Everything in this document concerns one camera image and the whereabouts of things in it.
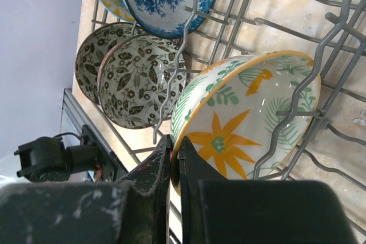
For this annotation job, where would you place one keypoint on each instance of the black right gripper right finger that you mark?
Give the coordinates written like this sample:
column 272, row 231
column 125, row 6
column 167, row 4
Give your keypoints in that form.
column 219, row 210

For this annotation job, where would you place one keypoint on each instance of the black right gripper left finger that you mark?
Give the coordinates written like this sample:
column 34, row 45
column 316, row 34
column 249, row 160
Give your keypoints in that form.
column 133, row 209

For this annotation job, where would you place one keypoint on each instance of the orange flower green leaf bowl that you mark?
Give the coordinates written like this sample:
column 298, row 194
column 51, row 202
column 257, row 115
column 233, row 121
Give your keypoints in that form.
column 230, row 110

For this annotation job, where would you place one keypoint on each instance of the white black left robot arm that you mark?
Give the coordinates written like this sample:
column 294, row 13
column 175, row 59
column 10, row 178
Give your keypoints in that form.
column 48, row 159

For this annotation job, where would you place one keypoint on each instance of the dark leaf pattern bowl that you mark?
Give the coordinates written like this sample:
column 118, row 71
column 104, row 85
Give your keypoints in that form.
column 134, row 86

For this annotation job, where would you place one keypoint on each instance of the pink floral bowl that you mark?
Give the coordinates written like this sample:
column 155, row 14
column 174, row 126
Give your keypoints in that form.
column 93, row 50

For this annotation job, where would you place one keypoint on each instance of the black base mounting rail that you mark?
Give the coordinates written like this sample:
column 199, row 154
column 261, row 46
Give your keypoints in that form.
column 104, row 164

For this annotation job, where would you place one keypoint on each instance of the grey wire dish rack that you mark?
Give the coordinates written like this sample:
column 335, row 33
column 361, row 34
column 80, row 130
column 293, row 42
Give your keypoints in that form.
column 322, row 135

